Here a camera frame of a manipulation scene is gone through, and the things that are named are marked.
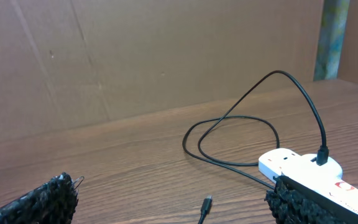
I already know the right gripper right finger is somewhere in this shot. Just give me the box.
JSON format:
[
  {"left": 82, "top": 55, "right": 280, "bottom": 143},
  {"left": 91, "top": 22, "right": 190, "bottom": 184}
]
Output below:
[{"left": 265, "top": 175, "right": 358, "bottom": 224}]

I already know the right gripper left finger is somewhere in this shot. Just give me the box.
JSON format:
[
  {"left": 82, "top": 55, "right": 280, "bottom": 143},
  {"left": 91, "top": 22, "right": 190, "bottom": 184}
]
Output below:
[{"left": 0, "top": 172, "right": 85, "bottom": 224}]

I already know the white USB charger plug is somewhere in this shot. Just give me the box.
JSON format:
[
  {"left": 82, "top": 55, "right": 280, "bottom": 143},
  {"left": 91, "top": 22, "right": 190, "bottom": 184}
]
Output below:
[{"left": 300, "top": 154, "right": 343, "bottom": 179}]

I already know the white power strip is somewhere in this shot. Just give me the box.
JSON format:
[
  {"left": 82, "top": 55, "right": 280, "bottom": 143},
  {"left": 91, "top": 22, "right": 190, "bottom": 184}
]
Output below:
[{"left": 259, "top": 148, "right": 358, "bottom": 214}]

